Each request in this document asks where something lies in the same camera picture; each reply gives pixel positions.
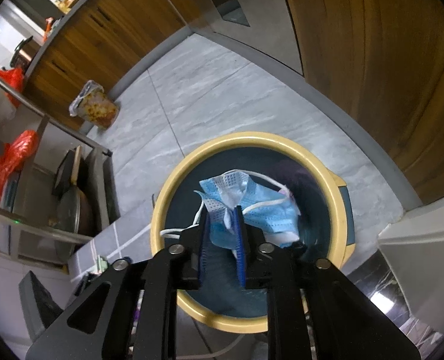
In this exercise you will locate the grey box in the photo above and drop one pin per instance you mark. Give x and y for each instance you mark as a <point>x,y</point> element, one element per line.
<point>38,303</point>

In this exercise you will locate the steel shelf rack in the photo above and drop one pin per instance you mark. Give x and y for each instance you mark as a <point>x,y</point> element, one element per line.
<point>30,108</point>

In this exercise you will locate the blue face mask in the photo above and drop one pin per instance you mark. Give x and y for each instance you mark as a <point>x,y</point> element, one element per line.
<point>267,210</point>

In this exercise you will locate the stainless steel built-in oven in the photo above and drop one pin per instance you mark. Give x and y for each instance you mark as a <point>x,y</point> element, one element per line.
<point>267,15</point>

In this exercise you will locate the pan with glass lid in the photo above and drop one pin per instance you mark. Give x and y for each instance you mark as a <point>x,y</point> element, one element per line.
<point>72,225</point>

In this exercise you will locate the wooden cabinet door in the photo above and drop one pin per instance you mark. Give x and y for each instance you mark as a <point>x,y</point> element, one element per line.
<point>375,63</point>

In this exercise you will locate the wooden base cabinet run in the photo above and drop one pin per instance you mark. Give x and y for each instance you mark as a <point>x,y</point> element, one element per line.
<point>105,37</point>

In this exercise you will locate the brown electric cooker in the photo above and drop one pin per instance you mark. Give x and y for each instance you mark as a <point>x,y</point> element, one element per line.
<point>25,52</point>

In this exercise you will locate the floral bin with liner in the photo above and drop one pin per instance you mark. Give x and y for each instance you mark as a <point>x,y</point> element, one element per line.
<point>98,110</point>

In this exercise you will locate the blue bin with yellow rim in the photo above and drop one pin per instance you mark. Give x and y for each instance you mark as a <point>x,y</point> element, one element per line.
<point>177,195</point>

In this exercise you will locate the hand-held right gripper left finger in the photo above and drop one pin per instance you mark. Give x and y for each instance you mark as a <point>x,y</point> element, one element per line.
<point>203,255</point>

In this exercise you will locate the orange plastic bag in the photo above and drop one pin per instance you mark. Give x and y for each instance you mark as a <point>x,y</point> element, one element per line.
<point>19,150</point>

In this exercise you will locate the grey plaid mat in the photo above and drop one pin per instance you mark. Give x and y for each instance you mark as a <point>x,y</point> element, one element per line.
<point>105,240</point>

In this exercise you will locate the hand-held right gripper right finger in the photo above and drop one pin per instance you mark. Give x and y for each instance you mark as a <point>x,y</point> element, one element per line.
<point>240,247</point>

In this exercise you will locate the black baking tray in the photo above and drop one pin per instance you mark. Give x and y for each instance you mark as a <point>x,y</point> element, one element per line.
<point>66,172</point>

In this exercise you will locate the red hanging plastic bag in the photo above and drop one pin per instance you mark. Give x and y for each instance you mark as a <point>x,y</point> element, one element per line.
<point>12,78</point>

